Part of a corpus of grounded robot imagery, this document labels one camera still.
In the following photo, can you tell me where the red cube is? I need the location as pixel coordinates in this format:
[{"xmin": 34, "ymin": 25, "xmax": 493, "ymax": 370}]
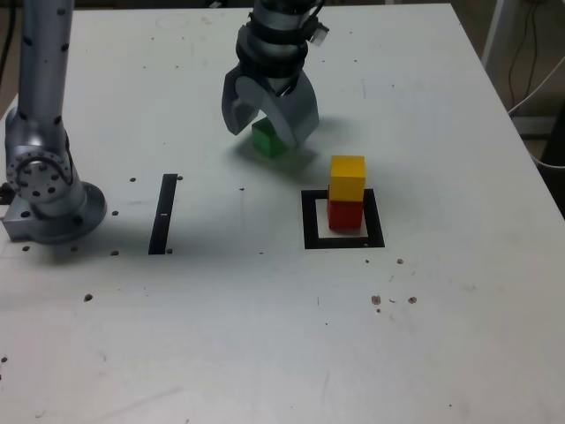
[{"xmin": 327, "ymin": 185, "xmax": 365, "ymax": 231}]

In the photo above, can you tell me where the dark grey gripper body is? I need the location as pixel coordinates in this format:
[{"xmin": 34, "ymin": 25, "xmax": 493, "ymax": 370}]
[{"xmin": 263, "ymin": 72, "xmax": 303, "ymax": 97}]

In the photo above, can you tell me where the white metal post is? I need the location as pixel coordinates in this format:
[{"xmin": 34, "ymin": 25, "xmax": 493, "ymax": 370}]
[{"xmin": 479, "ymin": 0, "xmax": 509, "ymax": 79}]

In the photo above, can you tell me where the black tape square outline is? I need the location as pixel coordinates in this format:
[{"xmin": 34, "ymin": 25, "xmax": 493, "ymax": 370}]
[{"xmin": 300, "ymin": 188, "xmax": 386, "ymax": 251}]

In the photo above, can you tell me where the black hanging cable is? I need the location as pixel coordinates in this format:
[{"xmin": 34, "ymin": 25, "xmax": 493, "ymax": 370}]
[{"xmin": 507, "ymin": 0, "xmax": 542, "ymax": 107}]

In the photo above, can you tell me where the green cube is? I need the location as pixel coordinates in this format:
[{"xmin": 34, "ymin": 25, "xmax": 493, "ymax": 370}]
[{"xmin": 251, "ymin": 117, "xmax": 290, "ymax": 159}]

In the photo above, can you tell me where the yellow cube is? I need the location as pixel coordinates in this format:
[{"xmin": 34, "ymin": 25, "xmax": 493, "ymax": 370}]
[{"xmin": 329, "ymin": 155, "xmax": 367, "ymax": 203}]

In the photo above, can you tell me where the black tape strip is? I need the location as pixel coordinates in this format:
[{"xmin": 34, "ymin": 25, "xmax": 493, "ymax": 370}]
[{"xmin": 147, "ymin": 173, "xmax": 178, "ymax": 256}]

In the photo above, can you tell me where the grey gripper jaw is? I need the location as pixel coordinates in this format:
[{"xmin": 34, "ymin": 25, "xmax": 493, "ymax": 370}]
[
  {"xmin": 235, "ymin": 73, "xmax": 320, "ymax": 151},
  {"xmin": 220, "ymin": 64, "xmax": 263, "ymax": 137}
]

